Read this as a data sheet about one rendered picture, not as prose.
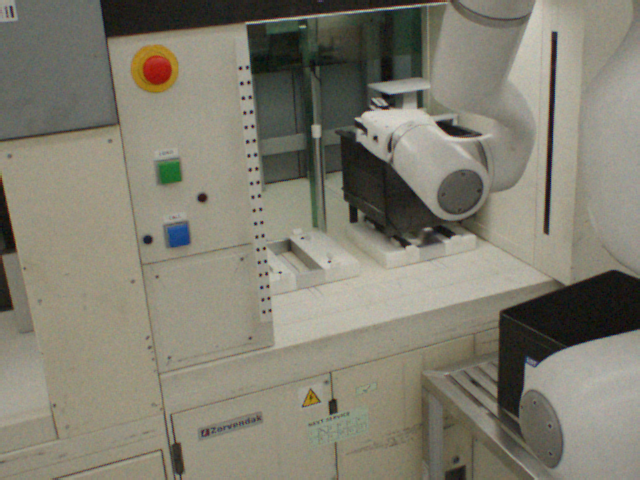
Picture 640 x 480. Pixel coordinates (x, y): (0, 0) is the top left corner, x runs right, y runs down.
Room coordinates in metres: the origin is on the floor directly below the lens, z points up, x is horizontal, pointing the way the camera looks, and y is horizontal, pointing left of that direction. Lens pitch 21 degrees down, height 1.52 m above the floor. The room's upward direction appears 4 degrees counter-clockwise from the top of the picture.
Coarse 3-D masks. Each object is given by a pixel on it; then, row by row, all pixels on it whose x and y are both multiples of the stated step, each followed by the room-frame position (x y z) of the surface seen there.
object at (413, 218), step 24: (408, 96) 1.58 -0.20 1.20; (456, 120) 1.64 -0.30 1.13; (360, 144) 1.54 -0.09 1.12; (360, 168) 1.57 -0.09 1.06; (384, 168) 1.47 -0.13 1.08; (360, 192) 1.57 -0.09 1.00; (384, 192) 1.47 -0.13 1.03; (408, 192) 1.49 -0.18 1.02; (384, 216) 1.47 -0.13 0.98; (408, 216) 1.49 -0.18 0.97; (432, 216) 1.51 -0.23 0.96
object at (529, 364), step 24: (576, 288) 1.22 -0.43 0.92; (600, 288) 1.25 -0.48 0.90; (624, 288) 1.24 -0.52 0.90; (504, 312) 1.14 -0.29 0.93; (528, 312) 1.16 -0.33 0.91; (552, 312) 1.19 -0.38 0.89; (576, 312) 1.22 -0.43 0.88; (600, 312) 1.25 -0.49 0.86; (624, 312) 1.24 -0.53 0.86; (504, 336) 1.11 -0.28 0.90; (528, 336) 1.07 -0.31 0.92; (552, 336) 1.19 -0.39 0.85; (576, 336) 1.22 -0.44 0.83; (600, 336) 1.25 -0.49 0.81; (504, 360) 1.11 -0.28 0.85; (528, 360) 1.07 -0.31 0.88; (504, 384) 1.11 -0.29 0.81; (504, 408) 1.11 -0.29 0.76
